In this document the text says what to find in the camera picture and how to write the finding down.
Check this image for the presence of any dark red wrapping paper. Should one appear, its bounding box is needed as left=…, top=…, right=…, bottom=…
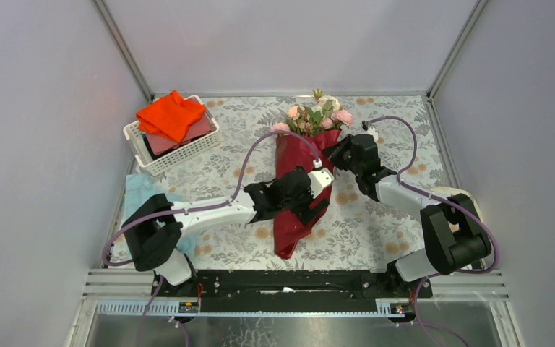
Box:
left=273, top=130, right=340, bottom=260

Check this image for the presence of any pink fake flower bunch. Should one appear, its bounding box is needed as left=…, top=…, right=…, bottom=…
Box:
left=320, top=110, right=353, bottom=130

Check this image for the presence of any dried brown fake flower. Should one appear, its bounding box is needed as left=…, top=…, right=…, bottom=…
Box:
left=297, top=106, right=316, bottom=136

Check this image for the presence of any peach fake flower stem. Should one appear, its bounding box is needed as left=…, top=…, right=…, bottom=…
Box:
left=286, top=106, right=304, bottom=132

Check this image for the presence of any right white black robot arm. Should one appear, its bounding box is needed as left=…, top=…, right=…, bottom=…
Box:
left=323, top=134, right=492, bottom=298

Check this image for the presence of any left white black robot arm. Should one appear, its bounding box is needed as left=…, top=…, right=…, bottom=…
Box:
left=122, top=166, right=334, bottom=297

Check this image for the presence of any cream ribbon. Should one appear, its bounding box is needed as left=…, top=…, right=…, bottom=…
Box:
left=430, top=186, right=483, bottom=222

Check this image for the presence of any orange folded cloth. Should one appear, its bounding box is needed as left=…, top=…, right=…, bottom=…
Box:
left=136, top=90, right=206, bottom=142

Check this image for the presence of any light blue cloth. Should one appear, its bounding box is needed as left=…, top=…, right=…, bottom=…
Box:
left=120, top=173, right=197, bottom=257

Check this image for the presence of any white plastic basket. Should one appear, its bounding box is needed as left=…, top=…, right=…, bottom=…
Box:
left=122, top=109, right=221, bottom=176

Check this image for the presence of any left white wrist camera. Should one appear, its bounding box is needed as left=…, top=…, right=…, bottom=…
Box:
left=307, top=168, right=335, bottom=198

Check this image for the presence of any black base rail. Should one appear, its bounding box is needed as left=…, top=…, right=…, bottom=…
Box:
left=152, top=270, right=417, bottom=314

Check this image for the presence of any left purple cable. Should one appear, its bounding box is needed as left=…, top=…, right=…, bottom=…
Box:
left=101, top=130, right=324, bottom=347

